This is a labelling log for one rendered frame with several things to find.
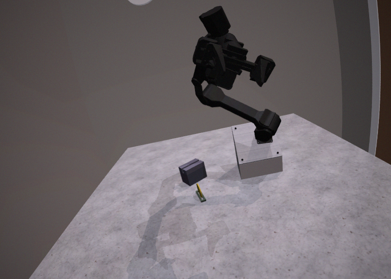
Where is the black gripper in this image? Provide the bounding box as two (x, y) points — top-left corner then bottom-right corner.
(193, 37), (276, 87)

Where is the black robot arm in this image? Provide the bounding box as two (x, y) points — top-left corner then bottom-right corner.
(191, 6), (281, 144)

